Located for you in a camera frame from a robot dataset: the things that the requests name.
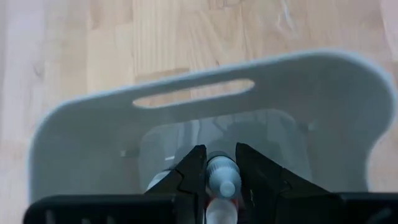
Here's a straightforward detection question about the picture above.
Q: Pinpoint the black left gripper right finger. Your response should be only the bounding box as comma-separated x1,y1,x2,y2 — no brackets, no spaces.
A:
235,142,398,224

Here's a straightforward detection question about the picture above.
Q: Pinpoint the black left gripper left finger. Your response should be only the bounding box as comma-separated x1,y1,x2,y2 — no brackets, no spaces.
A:
23,144,208,224

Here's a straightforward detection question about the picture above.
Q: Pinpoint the light grey plastic bin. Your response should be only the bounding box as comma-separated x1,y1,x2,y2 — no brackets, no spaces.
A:
27,48,398,203

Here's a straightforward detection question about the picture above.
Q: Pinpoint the small white-capped dye bottle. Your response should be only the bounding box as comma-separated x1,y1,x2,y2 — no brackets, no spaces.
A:
203,197,240,224
205,151,243,200

